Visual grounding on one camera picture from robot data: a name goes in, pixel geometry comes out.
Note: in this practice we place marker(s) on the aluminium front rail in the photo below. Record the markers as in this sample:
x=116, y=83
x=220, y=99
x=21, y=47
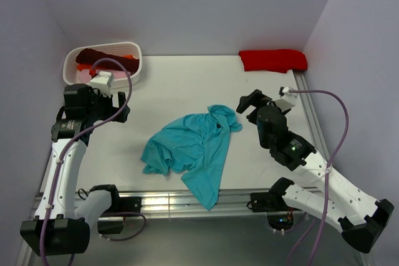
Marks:
x=175, y=229

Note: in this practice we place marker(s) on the aluminium right side rail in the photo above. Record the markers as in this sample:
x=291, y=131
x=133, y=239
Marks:
x=311, y=116

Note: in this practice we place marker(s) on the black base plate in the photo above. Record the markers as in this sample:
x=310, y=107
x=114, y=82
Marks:
x=113, y=220
x=279, y=216

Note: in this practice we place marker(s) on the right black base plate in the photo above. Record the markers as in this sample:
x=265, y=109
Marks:
x=279, y=216

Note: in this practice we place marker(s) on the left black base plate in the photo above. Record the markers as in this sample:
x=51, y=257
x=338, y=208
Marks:
x=113, y=220

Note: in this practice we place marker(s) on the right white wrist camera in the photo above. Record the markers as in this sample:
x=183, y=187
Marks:
x=287, y=99

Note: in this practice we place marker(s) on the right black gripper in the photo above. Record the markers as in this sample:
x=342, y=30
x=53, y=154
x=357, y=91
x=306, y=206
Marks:
x=256, y=98

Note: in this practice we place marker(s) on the white plastic basket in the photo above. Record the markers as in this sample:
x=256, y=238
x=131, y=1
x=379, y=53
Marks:
x=71, y=74

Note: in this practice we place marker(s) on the pink rolled shirt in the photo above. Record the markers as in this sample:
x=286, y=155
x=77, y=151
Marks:
x=85, y=77

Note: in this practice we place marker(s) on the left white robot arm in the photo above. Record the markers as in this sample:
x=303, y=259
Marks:
x=58, y=226

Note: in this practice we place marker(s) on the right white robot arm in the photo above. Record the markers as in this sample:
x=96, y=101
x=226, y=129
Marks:
x=359, y=217

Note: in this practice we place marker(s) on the red folded t shirt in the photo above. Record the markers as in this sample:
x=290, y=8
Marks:
x=280, y=60

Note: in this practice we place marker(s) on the aluminium rail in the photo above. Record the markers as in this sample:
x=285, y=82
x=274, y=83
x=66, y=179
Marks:
x=311, y=116
x=175, y=229

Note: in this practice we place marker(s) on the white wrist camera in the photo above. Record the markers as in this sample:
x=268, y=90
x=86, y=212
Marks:
x=103, y=82
x=287, y=99

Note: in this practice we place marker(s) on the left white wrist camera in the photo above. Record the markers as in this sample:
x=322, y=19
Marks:
x=103, y=82

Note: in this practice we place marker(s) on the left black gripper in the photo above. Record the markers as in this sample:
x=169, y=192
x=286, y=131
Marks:
x=95, y=94

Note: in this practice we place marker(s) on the teal t shirt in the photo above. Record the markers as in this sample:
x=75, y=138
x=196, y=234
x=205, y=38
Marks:
x=196, y=146

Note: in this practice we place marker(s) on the orange rolled shirt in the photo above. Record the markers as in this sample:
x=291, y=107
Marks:
x=102, y=66

